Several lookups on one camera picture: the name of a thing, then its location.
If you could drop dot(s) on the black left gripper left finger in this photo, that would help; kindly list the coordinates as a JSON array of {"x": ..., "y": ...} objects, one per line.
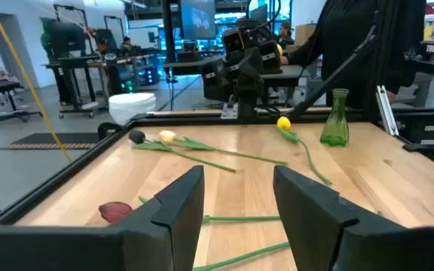
[{"x": 164, "y": 226}]

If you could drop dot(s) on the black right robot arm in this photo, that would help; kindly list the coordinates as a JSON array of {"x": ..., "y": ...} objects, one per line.
[{"x": 248, "y": 105}]

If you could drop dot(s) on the black workstation desk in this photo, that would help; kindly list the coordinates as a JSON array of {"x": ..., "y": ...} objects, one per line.
[{"x": 70, "y": 61}]

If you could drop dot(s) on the large dark display screen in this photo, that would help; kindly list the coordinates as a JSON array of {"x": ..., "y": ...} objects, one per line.
[{"x": 198, "y": 19}]

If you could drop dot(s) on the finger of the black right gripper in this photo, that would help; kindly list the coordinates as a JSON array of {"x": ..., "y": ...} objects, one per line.
[
  {"x": 269, "y": 56},
  {"x": 214, "y": 84}
]

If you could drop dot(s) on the black control box white labels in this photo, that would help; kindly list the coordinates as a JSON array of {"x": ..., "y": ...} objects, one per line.
[{"x": 413, "y": 131}]

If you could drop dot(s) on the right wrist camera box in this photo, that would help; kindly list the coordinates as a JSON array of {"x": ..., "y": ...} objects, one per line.
[{"x": 233, "y": 41}]

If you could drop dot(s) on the black vertical post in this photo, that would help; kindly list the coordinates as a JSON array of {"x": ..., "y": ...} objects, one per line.
[{"x": 169, "y": 30}]

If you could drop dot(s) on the silver arm base bracket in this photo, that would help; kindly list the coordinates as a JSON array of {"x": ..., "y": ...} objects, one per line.
[{"x": 229, "y": 112}]

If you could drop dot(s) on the black computer green lights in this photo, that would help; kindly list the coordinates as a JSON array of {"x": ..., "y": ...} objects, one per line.
[{"x": 128, "y": 84}]

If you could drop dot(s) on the cream artificial tulip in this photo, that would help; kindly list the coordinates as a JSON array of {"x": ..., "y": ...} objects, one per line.
[
  {"x": 239, "y": 257},
  {"x": 167, "y": 136}
]

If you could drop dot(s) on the black side desk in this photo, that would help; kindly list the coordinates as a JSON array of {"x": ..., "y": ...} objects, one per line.
[{"x": 187, "y": 67}]

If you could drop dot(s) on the black rig upright post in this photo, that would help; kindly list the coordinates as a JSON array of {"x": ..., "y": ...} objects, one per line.
[{"x": 371, "y": 94}]

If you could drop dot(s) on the black striped-edge floor mat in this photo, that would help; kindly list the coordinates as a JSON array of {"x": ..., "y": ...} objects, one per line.
[{"x": 51, "y": 138}]

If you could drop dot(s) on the black monitor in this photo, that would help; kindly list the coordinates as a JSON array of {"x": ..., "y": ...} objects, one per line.
[{"x": 66, "y": 37}]

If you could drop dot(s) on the green glass vase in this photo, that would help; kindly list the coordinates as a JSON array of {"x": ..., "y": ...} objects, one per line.
[{"x": 335, "y": 130}]

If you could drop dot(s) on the white plastic bucket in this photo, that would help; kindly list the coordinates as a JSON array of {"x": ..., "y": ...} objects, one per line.
[{"x": 132, "y": 107}]

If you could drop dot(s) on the person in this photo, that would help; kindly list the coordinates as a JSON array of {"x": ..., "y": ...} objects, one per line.
[
  {"x": 337, "y": 30},
  {"x": 126, "y": 45},
  {"x": 47, "y": 41},
  {"x": 285, "y": 35}
]

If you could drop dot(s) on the black office chair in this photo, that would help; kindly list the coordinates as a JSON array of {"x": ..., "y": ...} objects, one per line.
[{"x": 2, "y": 87}]

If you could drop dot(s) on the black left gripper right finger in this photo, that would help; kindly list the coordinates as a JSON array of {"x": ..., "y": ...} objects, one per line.
[{"x": 311, "y": 226}]

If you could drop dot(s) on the silver aluminium bracket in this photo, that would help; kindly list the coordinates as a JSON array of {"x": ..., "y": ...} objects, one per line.
[{"x": 386, "y": 113}]

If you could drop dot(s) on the red artificial tulip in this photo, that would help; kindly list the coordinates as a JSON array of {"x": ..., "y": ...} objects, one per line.
[{"x": 114, "y": 211}]

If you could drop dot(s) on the cardboard box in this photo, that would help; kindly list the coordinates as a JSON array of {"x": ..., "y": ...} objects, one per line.
[{"x": 304, "y": 34}]

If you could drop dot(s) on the black diagonal rig brace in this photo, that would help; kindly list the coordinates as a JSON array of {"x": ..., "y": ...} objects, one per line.
[{"x": 330, "y": 80}]

